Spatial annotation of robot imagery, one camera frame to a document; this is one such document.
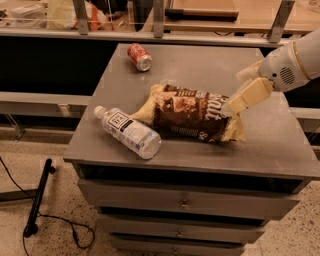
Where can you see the black stand leg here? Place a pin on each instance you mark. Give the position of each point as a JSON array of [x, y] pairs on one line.
[[36, 195]]

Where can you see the red soda can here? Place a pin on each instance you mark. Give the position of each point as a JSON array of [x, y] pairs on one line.
[[139, 57]]

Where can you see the clear plastic water bottle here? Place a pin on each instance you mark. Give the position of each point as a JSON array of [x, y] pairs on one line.
[[136, 136]]

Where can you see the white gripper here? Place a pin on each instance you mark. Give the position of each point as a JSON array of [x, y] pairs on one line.
[[281, 70]]

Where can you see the metal railing frame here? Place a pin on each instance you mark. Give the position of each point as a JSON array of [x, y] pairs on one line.
[[259, 22]]

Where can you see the middle drawer with knob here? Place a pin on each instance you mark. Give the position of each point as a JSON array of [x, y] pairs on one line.
[[171, 228]]

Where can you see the top drawer with knob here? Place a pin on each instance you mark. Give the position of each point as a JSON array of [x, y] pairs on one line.
[[187, 199]]

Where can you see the brown chip bag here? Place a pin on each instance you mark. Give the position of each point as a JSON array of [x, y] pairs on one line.
[[191, 113]]

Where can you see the wooden board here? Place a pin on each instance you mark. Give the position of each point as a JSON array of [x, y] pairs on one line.
[[179, 9]]

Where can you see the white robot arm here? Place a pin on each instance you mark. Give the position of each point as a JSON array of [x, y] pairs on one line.
[[308, 48]]

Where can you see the yellow plastic bag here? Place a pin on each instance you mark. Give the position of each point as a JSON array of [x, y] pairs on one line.
[[61, 15]]

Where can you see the grey drawer cabinet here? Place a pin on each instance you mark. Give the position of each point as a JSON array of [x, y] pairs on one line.
[[276, 156]]

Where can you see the bottom drawer with knob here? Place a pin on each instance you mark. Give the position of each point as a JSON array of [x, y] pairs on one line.
[[175, 247]]

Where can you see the drawer with knob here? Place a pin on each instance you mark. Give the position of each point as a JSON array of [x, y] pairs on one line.
[[187, 199], [175, 247], [171, 228]]

